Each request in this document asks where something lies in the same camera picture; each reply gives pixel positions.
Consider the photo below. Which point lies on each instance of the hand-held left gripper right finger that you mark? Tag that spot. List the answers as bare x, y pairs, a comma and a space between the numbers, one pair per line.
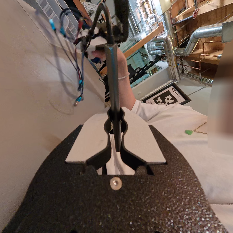
143, 143

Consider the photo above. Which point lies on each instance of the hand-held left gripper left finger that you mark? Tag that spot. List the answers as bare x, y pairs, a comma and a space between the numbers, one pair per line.
89, 142

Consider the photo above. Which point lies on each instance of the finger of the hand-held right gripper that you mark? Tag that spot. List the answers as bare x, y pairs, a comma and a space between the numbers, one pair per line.
100, 41

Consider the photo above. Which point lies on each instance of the grey slim usb hub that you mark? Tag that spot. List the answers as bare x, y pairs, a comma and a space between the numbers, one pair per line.
112, 72

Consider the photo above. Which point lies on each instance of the clear plastic bin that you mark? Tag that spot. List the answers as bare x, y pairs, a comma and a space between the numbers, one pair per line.
47, 11

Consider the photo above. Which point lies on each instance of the person's right hand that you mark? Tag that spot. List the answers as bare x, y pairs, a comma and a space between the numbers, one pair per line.
122, 61

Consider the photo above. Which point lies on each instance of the wooden pillar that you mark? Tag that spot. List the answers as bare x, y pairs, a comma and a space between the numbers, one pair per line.
145, 39

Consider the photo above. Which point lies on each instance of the white t-shirt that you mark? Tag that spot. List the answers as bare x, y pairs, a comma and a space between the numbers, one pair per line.
173, 127

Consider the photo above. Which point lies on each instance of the black framed marker sign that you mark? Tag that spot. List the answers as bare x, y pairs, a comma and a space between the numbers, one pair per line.
163, 98

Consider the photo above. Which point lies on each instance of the silver round duct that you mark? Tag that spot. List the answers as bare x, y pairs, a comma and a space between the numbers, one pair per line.
169, 54
205, 32

